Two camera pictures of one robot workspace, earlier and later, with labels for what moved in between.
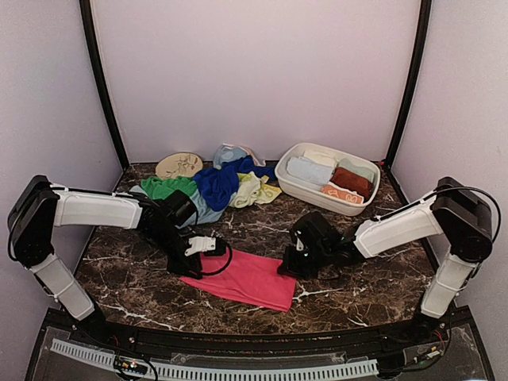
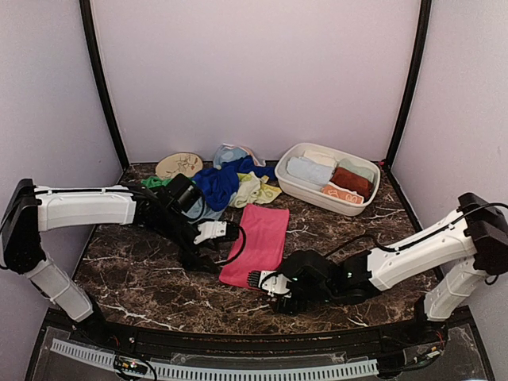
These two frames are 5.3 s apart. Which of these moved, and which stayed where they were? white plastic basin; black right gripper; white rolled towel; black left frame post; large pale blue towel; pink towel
Moved: black right gripper; pink towel
Stayed: white rolled towel; black left frame post; white plastic basin; large pale blue towel
